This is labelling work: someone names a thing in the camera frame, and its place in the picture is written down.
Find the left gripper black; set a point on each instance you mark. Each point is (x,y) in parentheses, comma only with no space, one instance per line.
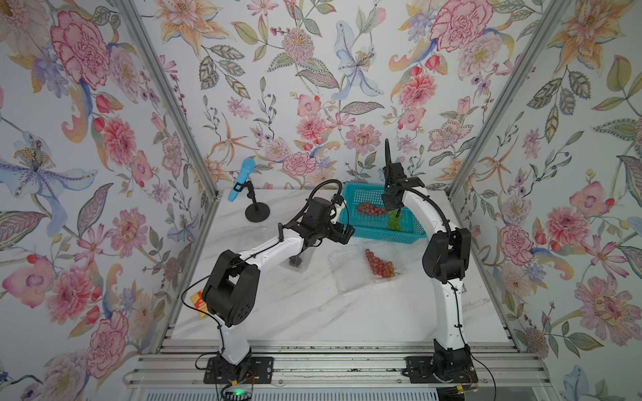
(336,235)

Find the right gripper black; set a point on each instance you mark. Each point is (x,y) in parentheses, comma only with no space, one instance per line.
(388,206)

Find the teal plastic mesh basket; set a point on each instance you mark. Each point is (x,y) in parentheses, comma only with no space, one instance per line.
(376,228)

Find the green grape bunch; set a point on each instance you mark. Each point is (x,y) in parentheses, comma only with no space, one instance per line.
(394,221)

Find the black grape bunch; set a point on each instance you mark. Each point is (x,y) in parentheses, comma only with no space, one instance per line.
(295,261)

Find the clear clamshell container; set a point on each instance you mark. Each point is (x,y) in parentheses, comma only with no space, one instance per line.
(351,271)
(307,257)

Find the red grape bunch front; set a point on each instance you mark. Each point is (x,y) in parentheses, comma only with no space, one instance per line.
(379,267)

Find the red grape bunch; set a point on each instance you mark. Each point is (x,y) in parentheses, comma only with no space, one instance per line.
(370,210)
(379,267)

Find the red grape bunch back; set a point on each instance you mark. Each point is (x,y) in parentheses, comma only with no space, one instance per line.
(370,210)

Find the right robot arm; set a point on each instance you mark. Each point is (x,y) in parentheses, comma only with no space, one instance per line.
(445,261)

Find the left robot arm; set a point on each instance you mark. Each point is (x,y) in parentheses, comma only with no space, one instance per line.
(231,289)

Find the black microphone stand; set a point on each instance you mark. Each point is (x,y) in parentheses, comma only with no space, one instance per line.
(257,211)

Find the blue microphone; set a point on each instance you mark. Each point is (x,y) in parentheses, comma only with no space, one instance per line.
(247,168)

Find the right aluminium frame post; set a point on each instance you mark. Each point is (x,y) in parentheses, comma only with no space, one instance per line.
(518,78)

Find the aluminium frame post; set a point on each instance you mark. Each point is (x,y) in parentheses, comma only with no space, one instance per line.
(518,78)
(136,28)

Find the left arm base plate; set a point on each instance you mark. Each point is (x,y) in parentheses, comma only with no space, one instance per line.
(252,370)

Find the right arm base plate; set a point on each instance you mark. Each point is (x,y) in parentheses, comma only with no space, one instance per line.
(423,370)

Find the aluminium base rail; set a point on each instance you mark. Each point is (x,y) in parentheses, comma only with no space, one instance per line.
(178,362)

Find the left aluminium frame post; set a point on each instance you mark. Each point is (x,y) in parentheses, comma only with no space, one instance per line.
(136,28)

